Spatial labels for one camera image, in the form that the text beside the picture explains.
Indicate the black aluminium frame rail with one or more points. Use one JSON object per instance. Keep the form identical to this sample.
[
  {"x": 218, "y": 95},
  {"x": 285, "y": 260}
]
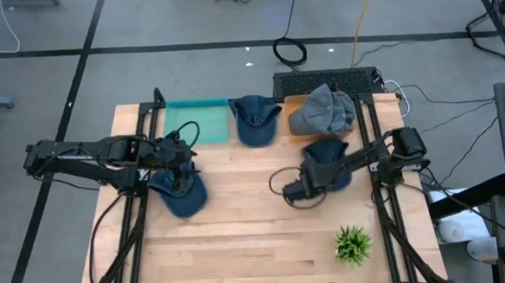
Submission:
[
  {"x": 365, "y": 97},
  {"x": 149, "y": 106}
]

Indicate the white bowl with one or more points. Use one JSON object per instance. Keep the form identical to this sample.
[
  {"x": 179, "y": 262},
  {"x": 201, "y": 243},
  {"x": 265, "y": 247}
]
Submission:
[
  {"x": 451, "y": 230},
  {"x": 483, "y": 248}
]

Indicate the blue denim baseball cap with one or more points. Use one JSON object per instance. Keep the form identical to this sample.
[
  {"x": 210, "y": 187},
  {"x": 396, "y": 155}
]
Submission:
[
  {"x": 186, "y": 205},
  {"x": 256, "y": 128},
  {"x": 328, "y": 148}
]

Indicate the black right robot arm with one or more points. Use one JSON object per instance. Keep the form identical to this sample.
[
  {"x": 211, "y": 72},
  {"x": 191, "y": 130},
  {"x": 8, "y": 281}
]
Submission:
[{"x": 366, "y": 155}]

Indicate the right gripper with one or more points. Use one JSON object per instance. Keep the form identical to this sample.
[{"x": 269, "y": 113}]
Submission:
[{"x": 308, "y": 182}]

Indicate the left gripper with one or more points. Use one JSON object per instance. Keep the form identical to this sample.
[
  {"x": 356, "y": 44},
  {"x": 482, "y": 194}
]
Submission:
[{"x": 173, "y": 154}]

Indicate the green plant in white pot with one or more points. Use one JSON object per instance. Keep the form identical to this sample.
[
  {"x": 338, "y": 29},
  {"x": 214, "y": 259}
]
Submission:
[{"x": 352, "y": 245}]

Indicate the orange translucent plastic bin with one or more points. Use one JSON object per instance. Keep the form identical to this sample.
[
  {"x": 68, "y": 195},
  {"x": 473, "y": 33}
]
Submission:
[{"x": 291, "y": 105}]

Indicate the grey cart base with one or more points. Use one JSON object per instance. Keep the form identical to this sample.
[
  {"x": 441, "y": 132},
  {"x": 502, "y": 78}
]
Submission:
[{"x": 20, "y": 1}]

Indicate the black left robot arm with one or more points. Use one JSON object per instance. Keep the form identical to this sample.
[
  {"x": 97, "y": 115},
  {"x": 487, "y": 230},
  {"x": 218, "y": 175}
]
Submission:
[{"x": 84, "y": 152}]

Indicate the teal translucent plastic bin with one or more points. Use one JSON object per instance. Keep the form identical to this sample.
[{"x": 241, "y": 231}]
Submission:
[{"x": 199, "y": 122}]

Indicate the black beam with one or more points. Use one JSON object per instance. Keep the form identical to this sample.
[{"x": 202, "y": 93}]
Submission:
[{"x": 467, "y": 197}]

